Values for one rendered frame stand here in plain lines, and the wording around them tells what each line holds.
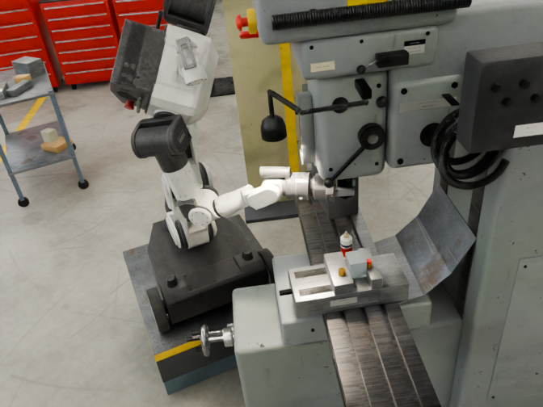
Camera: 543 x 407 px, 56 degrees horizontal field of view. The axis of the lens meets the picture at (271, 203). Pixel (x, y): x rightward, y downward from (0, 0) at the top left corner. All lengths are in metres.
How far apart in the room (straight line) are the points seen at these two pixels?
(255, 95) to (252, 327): 1.79
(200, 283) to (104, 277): 1.25
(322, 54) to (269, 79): 1.99
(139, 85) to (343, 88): 0.61
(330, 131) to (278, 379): 0.96
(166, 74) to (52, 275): 2.23
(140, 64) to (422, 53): 0.80
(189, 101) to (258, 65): 1.65
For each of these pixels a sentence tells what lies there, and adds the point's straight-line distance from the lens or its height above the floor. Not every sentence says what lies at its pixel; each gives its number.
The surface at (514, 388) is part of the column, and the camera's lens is 2.18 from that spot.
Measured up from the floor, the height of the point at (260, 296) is 0.73.
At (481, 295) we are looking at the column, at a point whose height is 0.91.
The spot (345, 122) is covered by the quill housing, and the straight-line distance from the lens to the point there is 1.39.
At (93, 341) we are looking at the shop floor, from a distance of 3.06.
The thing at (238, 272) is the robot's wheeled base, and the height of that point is 0.59.
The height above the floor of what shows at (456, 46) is 1.67.
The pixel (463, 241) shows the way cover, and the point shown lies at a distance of 1.72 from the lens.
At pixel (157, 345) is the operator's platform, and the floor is 0.40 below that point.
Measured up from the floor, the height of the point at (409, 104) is 1.54.
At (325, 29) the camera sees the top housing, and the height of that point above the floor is 1.76.
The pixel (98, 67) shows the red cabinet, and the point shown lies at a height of 0.25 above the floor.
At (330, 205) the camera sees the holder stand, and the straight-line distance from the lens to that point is 1.94.
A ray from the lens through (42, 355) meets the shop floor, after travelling 3.12.
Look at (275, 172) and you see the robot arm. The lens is 1.59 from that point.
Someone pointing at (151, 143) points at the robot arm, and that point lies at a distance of 1.59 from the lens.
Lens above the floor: 2.11
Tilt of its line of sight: 34 degrees down
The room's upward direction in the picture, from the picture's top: 6 degrees counter-clockwise
